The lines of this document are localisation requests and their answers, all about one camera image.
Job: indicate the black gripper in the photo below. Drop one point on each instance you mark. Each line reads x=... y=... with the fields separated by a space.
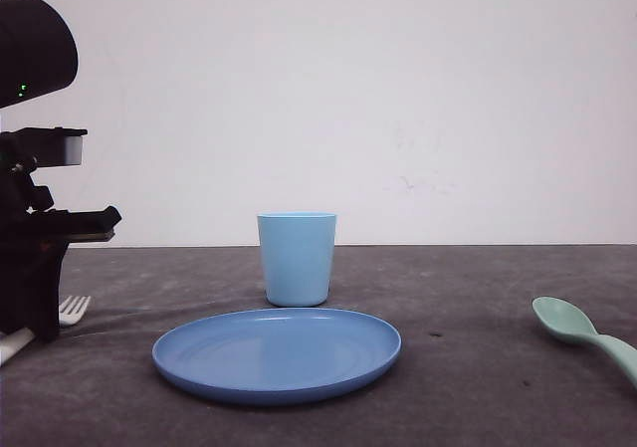
x=35 y=237

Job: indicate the white plastic fork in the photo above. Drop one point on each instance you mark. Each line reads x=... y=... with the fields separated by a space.
x=71 y=311

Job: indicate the light blue plastic cup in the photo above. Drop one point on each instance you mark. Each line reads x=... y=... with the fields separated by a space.
x=296 y=251

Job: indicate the mint green plastic spoon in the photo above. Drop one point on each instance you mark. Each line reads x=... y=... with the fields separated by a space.
x=568 y=323

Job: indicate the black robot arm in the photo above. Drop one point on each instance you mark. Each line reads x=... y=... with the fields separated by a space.
x=38 y=56

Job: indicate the blue plastic plate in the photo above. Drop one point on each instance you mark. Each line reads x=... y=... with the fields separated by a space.
x=274 y=357

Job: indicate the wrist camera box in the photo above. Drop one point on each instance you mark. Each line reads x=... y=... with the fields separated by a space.
x=53 y=147

